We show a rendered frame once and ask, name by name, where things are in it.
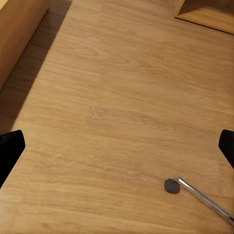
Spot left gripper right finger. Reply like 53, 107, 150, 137
218, 130, 234, 169

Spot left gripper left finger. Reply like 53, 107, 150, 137
0, 130, 25, 188

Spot swivel chair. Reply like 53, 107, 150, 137
164, 177, 234, 226

